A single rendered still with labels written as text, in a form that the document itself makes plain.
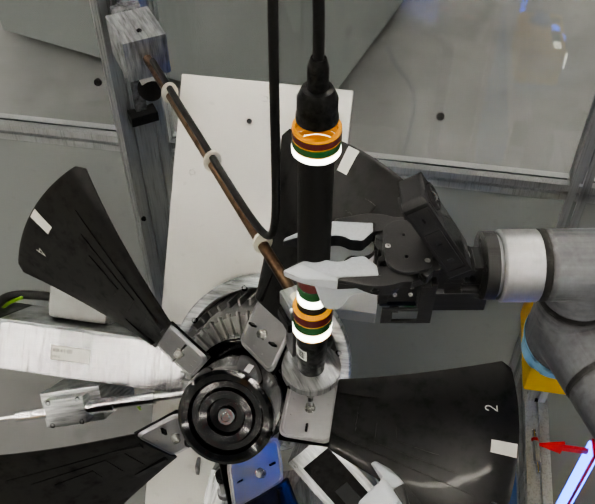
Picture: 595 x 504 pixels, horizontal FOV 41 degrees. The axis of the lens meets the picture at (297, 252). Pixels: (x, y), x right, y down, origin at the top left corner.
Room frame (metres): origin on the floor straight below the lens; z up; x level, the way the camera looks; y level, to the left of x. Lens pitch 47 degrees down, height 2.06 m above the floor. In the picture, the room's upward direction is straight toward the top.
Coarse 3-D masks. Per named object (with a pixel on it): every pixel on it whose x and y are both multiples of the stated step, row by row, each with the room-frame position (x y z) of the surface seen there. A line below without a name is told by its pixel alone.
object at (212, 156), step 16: (272, 0) 0.62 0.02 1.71; (320, 0) 0.54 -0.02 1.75; (272, 16) 0.62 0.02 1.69; (320, 16) 0.54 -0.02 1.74; (272, 32) 0.62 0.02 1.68; (320, 32) 0.54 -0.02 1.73; (272, 48) 0.62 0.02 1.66; (320, 48) 0.54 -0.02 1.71; (272, 64) 0.62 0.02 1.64; (272, 80) 0.62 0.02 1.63; (176, 96) 0.94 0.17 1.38; (272, 96) 0.62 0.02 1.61; (272, 112) 0.62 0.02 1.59; (192, 128) 0.87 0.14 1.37; (272, 128) 0.62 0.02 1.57; (208, 144) 0.84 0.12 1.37; (272, 144) 0.62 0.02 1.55; (208, 160) 0.81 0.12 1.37; (272, 160) 0.62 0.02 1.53; (224, 176) 0.77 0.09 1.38; (272, 176) 0.62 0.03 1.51; (272, 192) 0.62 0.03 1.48; (240, 208) 0.71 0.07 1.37; (272, 208) 0.62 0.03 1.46; (256, 224) 0.68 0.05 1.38; (272, 224) 0.63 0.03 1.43; (256, 240) 0.66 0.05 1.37; (272, 240) 0.67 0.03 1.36
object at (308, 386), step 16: (288, 288) 0.59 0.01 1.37; (288, 304) 0.57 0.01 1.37; (288, 320) 0.56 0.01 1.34; (288, 336) 0.56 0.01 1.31; (288, 352) 0.56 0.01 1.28; (288, 368) 0.54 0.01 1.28; (336, 368) 0.54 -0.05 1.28; (288, 384) 0.52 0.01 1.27; (304, 384) 0.52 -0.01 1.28; (320, 384) 0.52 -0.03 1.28
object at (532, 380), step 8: (528, 304) 0.83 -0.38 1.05; (528, 312) 0.81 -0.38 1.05; (528, 368) 0.71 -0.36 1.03; (528, 376) 0.70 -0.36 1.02; (536, 376) 0.70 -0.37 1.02; (544, 376) 0.70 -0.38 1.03; (528, 384) 0.70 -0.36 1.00; (536, 384) 0.70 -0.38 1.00; (544, 384) 0.70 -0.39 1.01; (552, 384) 0.70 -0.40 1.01; (552, 392) 0.70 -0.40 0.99; (560, 392) 0.69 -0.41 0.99
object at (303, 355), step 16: (320, 64) 0.54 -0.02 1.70; (320, 80) 0.53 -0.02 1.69; (304, 96) 0.53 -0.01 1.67; (320, 96) 0.53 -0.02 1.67; (336, 96) 0.54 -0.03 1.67; (304, 112) 0.53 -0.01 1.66; (320, 112) 0.52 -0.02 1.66; (336, 112) 0.53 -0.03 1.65; (304, 128) 0.53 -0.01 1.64; (320, 128) 0.52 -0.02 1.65; (304, 352) 0.53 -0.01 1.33; (320, 352) 0.53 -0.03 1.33; (304, 368) 0.53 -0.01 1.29; (320, 368) 0.53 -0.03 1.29
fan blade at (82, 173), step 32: (64, 192) 0.71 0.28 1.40; (96, 192) 0.70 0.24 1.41; (32, 224) 0.72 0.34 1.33; (64, 224) 0.70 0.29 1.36; (96, 224) 0.68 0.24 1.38; (32, 256) 0.72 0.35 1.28; (64, 256) 0.69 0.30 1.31; (96, 256) 0.67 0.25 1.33; (128, 256) 0.65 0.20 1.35; (64, 288) 0.70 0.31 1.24; (96, 288) 0.67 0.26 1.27; (128, 288) 0.64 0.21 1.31; (128, 320) 0.64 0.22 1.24; (160, 320) 0.61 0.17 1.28
